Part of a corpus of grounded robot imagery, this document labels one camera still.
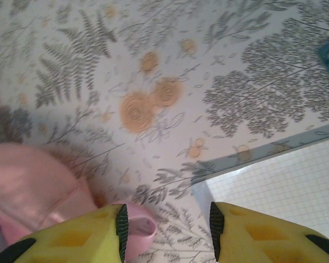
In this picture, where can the pink student backpack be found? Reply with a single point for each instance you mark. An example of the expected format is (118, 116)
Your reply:
(24, 178)

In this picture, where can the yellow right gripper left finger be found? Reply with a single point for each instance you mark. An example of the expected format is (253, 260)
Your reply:
(71, 241)

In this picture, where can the floral patterned table cover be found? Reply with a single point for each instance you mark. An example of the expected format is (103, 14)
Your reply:
(153, 54)

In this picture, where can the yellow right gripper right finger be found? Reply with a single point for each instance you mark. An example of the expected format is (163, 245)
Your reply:
(263, 241)

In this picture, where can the white grid pad clear cover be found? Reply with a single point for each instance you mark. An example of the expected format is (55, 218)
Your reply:
(277, 186)

